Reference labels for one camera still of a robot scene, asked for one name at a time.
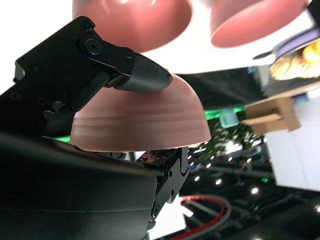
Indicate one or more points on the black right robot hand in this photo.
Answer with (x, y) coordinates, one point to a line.
(50, 187)

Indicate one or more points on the pink ribbed bowl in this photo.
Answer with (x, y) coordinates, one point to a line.
(130, 25)
(140, 120)
(245, 25)

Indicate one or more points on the green leafy plants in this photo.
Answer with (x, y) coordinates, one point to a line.
(225, 140)

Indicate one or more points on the green backdrop cloth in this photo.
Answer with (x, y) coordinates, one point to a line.
(217, 112)

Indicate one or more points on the teal cylindrical cap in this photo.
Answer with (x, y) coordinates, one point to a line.
(228, 119)

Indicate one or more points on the black backdrop cloth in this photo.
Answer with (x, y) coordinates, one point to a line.
(225, 85)

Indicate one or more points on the brown cardboard box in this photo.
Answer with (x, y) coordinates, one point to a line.
(272, 115)

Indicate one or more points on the tan bread roll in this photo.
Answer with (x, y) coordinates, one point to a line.
(287, 67)

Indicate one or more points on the purple plate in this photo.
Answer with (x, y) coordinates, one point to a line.
(290, 46)

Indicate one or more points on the orange yellow food piece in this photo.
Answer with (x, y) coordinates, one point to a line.
(312, 53)

